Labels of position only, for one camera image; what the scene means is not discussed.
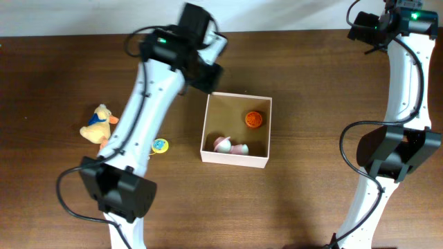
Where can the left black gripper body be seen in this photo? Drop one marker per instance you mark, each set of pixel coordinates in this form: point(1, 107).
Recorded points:
point(210, 80)

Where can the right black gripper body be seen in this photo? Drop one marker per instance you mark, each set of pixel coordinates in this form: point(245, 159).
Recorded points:
point(367, 24)

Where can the orange round ball toy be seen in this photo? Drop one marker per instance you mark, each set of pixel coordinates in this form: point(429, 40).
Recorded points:
point(253, 119)

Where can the pink hat duck figurine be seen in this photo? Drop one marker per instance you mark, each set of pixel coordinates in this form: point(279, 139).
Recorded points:
point(223, 145)

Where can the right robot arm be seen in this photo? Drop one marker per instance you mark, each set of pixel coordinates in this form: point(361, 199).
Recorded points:
point(403, 140)

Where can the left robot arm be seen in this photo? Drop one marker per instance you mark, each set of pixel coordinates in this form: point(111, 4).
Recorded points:
point(172, 58)

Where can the white cardboard box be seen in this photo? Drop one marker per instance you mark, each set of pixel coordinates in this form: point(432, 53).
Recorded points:
point(225, 116)

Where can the wooden rattle drum toy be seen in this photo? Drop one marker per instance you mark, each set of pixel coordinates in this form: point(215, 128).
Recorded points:
point(159, 146)

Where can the yellow plush duck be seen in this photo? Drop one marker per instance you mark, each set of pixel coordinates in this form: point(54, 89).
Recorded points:
point(98, 129)

